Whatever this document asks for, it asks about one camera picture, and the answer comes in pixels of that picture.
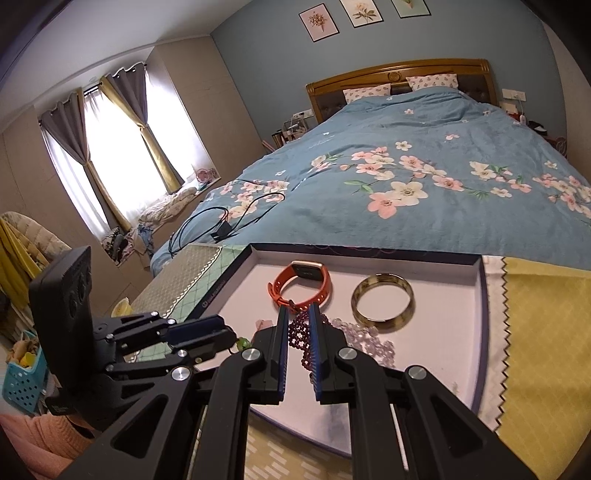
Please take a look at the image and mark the tortoiseshell bangle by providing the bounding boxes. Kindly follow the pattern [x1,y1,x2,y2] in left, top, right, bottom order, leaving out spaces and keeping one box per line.
[351,272,415,333]

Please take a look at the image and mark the beige quilted blanket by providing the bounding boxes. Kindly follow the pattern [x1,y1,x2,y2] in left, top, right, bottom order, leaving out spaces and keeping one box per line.
[2,211,71,278]

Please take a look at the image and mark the dark red bead bracelet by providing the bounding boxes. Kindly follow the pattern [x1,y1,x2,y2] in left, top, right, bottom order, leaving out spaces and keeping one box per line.
[287,308,329,386]

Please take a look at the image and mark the blue plastic basket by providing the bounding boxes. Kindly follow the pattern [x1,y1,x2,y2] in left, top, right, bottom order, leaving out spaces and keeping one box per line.
[2,330,49,414]

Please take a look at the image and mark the framed flower picture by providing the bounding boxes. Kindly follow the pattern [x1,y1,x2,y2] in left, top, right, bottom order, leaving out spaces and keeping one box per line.
[299,4,340,43]
[392,0,426,18]
[340,0,384,27]

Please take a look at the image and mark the grey and gold curtain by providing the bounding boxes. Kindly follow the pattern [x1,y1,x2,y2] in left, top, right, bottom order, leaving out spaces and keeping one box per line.
[38,90,132,234]
[98,64,184,195]

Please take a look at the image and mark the yellow hanging cloth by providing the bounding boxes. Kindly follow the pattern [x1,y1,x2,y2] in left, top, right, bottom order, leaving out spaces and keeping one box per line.
[0,219,42,315]

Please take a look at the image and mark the cream folded quilt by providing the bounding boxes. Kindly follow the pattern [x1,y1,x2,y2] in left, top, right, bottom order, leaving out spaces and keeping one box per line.
[139,187,197,227]

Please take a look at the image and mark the cluttered bedside table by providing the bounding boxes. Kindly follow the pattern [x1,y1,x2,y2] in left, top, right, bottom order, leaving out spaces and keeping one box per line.
[503,99,570,158]
[272,110,315,148]

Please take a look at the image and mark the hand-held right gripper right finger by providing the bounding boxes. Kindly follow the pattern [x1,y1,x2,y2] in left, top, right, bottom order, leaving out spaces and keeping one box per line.
[308,301,539,480]

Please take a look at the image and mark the lilac bead bracelet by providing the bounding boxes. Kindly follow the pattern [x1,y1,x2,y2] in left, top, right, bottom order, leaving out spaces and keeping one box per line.
[328,316,396,370]

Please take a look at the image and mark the blue floral duvet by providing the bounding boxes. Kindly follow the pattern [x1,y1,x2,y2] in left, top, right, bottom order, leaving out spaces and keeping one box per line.
[150,88,591,278]

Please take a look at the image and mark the person's left forearm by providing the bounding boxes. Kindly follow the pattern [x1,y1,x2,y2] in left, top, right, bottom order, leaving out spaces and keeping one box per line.
[0,412,100,480]

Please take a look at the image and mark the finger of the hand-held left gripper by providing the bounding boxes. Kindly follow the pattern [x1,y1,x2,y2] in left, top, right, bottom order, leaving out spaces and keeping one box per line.
[104,315,237,376]
[92,311,185,347]

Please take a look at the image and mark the shallow white tray box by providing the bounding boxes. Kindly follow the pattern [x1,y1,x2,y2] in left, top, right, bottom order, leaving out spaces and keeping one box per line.
[182,243,488,460]

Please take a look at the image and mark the bright window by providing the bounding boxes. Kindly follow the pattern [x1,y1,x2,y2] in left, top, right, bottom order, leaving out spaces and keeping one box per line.
[46,69,208,232]

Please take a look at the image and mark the floral pillow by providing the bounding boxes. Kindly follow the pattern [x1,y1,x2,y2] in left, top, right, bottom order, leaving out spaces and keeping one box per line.
[344,84,392,104]
[406,74,460,92]

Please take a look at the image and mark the pile of clothes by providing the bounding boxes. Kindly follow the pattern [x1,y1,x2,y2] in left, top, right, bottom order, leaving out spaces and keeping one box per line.
[102,224,155,267]

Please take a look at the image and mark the black charging cable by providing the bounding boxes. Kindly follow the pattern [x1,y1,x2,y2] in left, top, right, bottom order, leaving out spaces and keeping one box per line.
[168,178,287,257]

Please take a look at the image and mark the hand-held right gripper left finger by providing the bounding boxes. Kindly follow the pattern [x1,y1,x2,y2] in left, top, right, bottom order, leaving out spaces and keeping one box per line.
[60,305,290,480]

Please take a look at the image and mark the wooden headboard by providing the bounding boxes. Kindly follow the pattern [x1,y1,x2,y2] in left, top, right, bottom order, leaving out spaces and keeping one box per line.
[305,58,502,125]

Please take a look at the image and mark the orange smart band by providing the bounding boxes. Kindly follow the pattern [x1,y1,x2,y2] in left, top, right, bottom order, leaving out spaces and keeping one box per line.
[269,261,331,312]

